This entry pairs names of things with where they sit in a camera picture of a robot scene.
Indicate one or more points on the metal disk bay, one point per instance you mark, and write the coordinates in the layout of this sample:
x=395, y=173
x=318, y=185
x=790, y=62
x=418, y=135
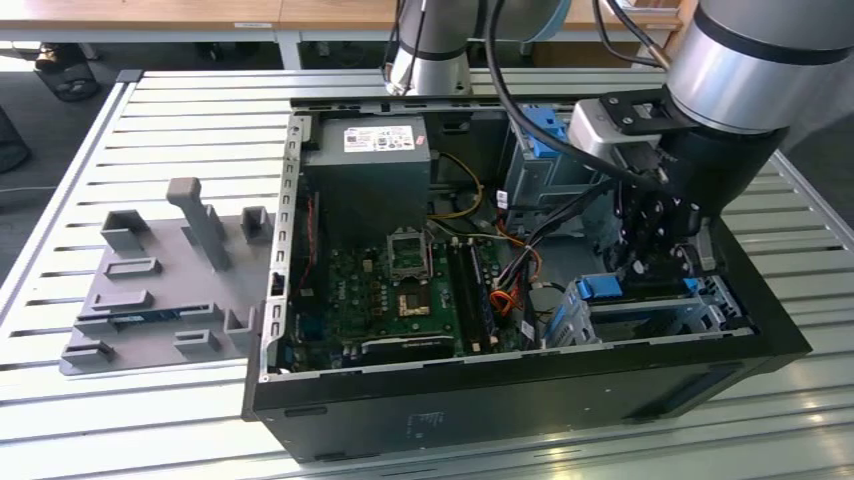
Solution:
x=577, y=325

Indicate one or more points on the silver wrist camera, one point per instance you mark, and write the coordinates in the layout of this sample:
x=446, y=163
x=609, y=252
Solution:
x=594, y=130

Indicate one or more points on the wooden desk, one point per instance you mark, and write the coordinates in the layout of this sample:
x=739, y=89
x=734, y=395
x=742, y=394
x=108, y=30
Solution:
x=134, y=12
x=334, y=12

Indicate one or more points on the black graphics card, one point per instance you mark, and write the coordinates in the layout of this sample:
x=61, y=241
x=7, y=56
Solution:
x=407, y=350

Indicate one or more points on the hard disk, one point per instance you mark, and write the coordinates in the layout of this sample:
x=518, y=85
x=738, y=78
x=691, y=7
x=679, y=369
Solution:
x=601, y=287

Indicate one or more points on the black PC case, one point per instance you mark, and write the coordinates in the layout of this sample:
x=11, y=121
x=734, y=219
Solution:
x=500, y=410

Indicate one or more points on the grey parts rack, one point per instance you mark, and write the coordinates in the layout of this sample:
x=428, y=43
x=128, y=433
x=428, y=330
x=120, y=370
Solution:
x=167, y=280

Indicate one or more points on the blue drive latch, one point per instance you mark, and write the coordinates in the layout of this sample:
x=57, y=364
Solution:
x=543, y=122
x=550, y=146

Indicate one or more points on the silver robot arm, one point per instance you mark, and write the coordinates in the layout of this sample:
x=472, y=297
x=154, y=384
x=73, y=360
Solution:
x=754, y=85

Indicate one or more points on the blue-green RAM stick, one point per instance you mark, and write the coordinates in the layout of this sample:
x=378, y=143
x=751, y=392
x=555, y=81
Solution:
x=147, y=317

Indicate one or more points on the grey power supply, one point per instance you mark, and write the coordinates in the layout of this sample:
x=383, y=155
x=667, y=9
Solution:
x=360, y=190

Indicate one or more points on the green motherboard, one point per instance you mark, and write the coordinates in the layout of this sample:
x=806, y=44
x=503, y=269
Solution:
x=360, y=300

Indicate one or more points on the CPU socket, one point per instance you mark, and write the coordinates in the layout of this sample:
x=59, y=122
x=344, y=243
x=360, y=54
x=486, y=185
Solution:
x=414, y=305

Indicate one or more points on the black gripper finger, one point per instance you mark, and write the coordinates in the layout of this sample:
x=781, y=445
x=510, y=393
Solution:
x=643, y=230
x=690, y=250

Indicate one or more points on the metal drive cage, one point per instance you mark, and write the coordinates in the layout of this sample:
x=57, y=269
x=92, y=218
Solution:
x=534, y=175

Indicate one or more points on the black RAM stick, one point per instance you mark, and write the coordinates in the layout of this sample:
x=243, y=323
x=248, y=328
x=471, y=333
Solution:
x=479, y=300

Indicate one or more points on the black RAM slot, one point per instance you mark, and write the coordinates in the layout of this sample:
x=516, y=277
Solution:
x=459, y=300

